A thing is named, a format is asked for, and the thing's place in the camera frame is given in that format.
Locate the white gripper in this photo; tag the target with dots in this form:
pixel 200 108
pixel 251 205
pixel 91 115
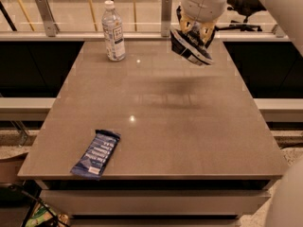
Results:
pixel 202 8

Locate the blue potato chip bag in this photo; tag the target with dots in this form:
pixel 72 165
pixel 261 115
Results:
pixel 189 45

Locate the clear plastic water bottle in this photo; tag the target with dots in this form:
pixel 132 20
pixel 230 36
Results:
pixel 113 32

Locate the blue snack bar wrapper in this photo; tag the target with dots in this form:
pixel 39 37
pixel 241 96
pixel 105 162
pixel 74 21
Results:
pixel 94 160

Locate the green packet on floor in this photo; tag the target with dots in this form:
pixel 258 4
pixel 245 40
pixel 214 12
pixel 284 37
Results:
pixel 45 216

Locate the black office chair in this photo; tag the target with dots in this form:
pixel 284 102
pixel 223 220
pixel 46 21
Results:
pixel 245 8

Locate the glass railing with metal posts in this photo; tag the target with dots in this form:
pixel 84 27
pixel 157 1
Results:
pixel 82 18

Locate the grey table with drawers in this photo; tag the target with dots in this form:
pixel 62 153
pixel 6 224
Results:
pixel 194 148

